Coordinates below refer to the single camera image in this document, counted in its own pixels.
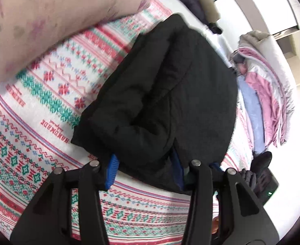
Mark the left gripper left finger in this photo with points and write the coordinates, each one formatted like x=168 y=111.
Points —
x=67 y=208

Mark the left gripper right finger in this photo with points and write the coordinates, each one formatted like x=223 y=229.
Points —
x=223 y=193

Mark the black garment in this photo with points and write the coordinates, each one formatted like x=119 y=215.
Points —
x=171 y=100

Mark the person's right hand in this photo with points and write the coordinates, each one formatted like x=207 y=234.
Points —
x=215 y=225

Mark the pink and white bedding pile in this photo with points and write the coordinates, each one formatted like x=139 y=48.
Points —
x=268 y=88

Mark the patterned knit-print bed sheet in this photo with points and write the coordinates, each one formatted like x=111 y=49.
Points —
x=40 y=108

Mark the white sliding-door wardrobe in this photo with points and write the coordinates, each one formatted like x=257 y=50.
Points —
x=280 y=18

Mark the pink floral folded quilt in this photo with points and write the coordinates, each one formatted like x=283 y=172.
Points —
x=29 y=27

